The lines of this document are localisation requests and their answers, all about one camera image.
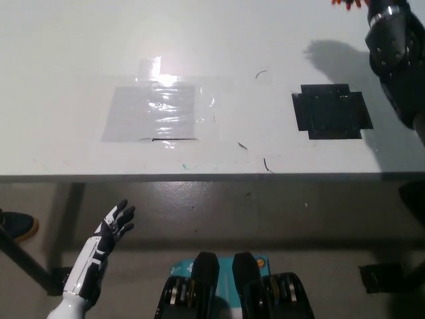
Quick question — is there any black metal bar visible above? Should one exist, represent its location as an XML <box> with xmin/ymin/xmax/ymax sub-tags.
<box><xmin>0</xmin><ymin>225</ymin><xmax>56</xmax><ymax>295</ymax></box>

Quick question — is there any grey desk leg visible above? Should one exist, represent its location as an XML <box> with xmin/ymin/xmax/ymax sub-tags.
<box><xmin>48</xmin><ymin>183</ymin><xmax>88</xmax><ymax>270</ymax></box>

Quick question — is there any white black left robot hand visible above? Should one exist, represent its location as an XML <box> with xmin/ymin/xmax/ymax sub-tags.
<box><xmin>62</xmin><ymin>198</ymin><xmax>137</xmax><ymax>305</ymax></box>

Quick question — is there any black grey right robot hand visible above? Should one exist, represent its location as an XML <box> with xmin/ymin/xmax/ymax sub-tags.
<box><xmin>363</xmin><ymin>0</ymin><xmax>412</xmax><ymax>16</ymax></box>

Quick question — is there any orange microfiber extendable duster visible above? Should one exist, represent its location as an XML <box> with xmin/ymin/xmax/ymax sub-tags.
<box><xmin>331</xmin><ymin>0</ymin><xmax>365</xmax><ymax>11</ymax></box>

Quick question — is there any black tape patch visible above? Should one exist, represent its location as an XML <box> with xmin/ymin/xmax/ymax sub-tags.
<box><xmin>291</xmin><ymin>84</ymin><xmax>374</xmax><ymax>140</ymax></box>

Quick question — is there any black shoe tan sole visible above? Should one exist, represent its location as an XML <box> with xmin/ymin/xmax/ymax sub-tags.
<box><xmin>0</xmin><ymin>208</ymin><xmax>41</xmax><ymax>241</ymax></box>

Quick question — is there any black rounded bulky object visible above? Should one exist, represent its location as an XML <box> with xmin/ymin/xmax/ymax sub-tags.
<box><xmin>397</xmin><ymin>181</ymin><xmax>425</xmax><ymax>230</ymax></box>

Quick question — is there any clear plastic taped sheet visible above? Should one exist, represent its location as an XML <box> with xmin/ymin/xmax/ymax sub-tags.
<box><xmin>100</xmin><ymin>56</ymin><xmax>218</xmax><ymax>150</ymax></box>

